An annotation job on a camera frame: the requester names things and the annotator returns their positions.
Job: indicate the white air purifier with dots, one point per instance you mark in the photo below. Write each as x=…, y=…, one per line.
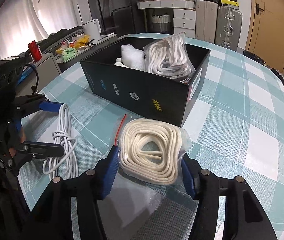
x=92, y=29

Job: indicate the dark grey refrigerator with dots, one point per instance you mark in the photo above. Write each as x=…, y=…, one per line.
x=121, y=17

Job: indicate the beige suitcase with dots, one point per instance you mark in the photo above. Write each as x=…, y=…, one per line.
x=206, y=19

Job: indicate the teal plaid tablecloth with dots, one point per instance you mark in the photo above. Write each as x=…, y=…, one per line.
x=236, y=127

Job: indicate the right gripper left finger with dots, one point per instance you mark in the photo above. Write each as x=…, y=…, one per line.
x=51, y=215

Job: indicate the black cardboard box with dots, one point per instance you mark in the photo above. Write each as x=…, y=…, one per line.
x=146, y=94

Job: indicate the yellow snack bag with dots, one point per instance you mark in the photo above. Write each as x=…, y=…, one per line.
x=81, y=41

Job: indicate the red bottle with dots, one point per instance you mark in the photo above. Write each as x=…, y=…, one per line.
x=34, y=51

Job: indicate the wooden door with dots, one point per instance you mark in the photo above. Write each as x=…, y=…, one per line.
x=266, y=32

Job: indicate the silver suitcase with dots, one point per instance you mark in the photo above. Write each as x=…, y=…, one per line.
x=228, y=28

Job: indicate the black trash bin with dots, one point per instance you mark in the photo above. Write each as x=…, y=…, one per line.
x=254, y=57

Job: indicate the white foam wrap roll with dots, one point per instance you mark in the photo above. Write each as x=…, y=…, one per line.
x=132, y=58

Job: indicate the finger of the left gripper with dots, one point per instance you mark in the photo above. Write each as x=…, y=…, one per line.
x=39, y=150
x=50, y=106

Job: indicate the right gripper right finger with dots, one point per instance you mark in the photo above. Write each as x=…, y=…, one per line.
x=244, y=216

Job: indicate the white drawer desk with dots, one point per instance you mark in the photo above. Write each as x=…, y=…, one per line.
x=182, y=12

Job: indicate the woven laundry basket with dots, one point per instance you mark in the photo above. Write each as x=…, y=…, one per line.
x=161, y=23

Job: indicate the grey low cabinet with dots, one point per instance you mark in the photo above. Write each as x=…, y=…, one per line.
x=82, y=53

